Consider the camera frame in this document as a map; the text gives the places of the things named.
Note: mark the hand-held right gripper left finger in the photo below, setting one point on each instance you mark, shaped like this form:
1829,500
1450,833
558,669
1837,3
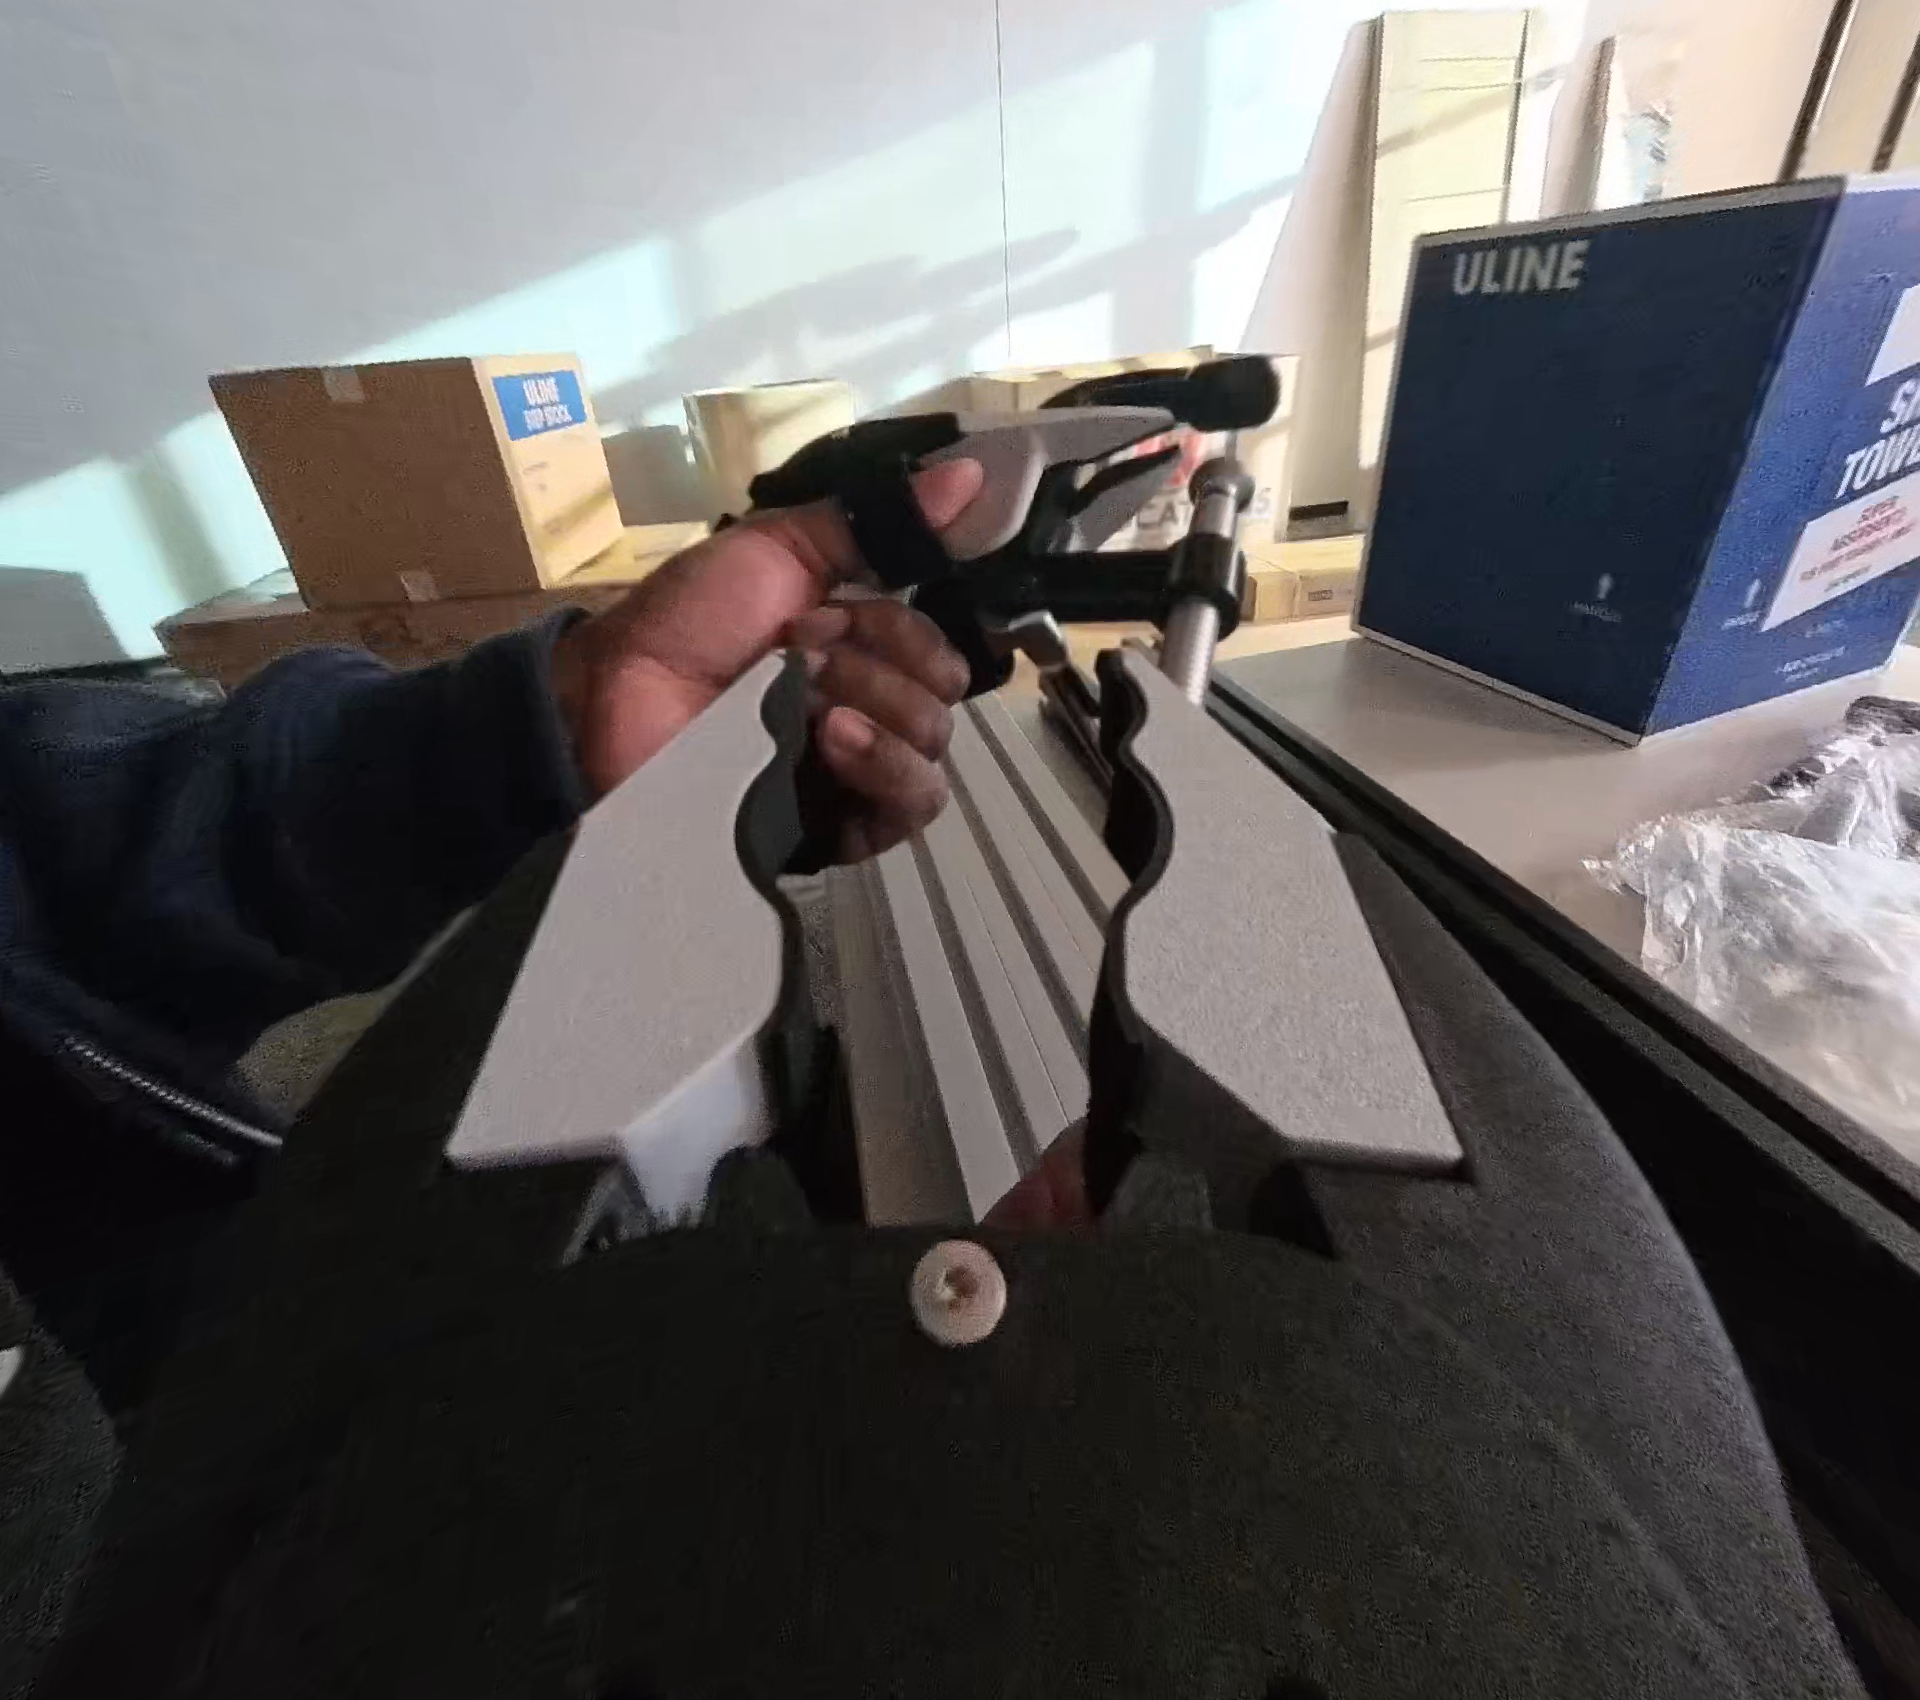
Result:
646,976

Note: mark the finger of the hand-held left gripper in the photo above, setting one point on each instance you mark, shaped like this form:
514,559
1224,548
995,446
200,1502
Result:
1053,446
1145,497

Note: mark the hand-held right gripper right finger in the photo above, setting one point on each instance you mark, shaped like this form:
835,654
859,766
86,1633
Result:
1276,976

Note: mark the black C-clamp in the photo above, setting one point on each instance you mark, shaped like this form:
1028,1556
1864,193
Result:
1210,384

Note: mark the pile of bagged black clamps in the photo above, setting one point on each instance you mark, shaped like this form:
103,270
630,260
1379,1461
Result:
1771,918

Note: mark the grey desk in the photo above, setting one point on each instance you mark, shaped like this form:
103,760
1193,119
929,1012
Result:
1421,740

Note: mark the printed cardboard moving box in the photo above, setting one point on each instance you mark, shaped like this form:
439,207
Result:
1029,379

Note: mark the cream plastic wrap roll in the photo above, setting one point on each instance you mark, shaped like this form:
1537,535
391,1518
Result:
766,435

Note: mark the small cardboard box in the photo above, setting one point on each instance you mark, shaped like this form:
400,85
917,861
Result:
1308,579

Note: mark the grey aluminium extrusion beam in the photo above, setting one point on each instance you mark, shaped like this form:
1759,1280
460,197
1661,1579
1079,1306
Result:
973,951

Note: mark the tall flat cardboard box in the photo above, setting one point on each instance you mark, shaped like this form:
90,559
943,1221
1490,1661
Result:
1445,228

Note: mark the dark blue cardboard box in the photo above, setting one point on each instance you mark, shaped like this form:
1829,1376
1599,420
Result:
1560,471

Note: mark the cardboard box with blue label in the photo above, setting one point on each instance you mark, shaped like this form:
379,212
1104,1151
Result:
385,488

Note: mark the person's dark blue top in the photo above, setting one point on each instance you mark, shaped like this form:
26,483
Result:
90,1130

